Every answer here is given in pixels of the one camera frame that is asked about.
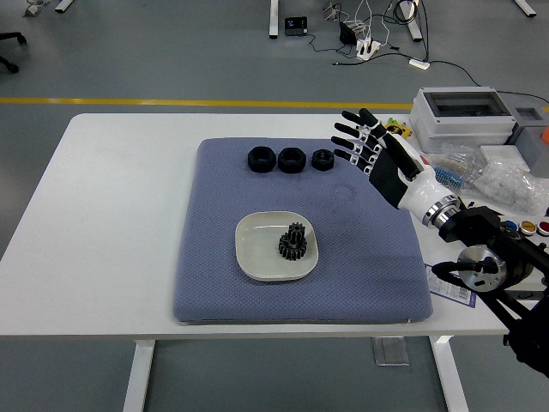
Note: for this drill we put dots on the large black hex nut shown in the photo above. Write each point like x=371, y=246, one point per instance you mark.
x=261, y=159
x=291, y=160

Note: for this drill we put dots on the grey metal floor plate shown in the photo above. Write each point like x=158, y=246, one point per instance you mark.
x=391, y=352

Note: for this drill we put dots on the silver metal floor bracket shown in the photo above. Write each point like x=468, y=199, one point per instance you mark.
x=32, y=8

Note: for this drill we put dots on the bag of clear plastic parts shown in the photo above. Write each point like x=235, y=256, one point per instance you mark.
x=510, y=182

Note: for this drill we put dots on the small white flat box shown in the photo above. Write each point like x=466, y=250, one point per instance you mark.
x=502, y=152

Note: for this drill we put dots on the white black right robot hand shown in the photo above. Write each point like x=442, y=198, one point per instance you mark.
x=394, y=171

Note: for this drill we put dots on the blue-grey quilted mat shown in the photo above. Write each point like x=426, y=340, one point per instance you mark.
x=300, y=300

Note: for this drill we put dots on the white power adapter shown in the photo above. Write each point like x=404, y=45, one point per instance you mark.
x=419, y=63

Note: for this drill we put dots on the white square plate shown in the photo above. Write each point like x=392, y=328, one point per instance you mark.
x=257, y=249

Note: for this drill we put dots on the small black hex nut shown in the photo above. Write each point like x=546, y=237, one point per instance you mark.
x=323, y=159

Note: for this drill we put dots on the black device with screen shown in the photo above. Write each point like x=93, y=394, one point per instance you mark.
x=296, y=26

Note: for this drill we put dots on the yellow tape measure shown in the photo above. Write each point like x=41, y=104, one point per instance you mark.
x=401, y=129

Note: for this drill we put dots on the grey electrical enclosure box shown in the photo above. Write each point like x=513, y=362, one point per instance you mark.
x=459, y=129

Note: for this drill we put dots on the white power strip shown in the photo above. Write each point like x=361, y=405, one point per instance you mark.
x=368, y=48

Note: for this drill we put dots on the purple-edged label card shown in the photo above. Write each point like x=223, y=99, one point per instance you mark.
x=450, y=292

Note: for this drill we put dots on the grey box with orange button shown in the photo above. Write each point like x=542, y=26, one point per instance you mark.
x=532, y=141

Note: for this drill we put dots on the large black gear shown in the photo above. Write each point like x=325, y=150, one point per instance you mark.
x=293, y=251

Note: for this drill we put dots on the small black gear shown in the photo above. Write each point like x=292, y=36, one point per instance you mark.
x=296, y=231

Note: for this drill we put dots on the black office chair base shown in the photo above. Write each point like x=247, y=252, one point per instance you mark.
x=8, y=38

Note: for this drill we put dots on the black power adapter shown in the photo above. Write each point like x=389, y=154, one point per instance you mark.
x=348, y=33

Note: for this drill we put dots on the white background table leg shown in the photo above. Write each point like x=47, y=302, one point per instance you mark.
x=64, y=4
x=526, y=7
x=414, y=23
x=274, y=19

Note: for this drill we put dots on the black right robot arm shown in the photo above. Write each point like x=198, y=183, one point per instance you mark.
x=493, y=240

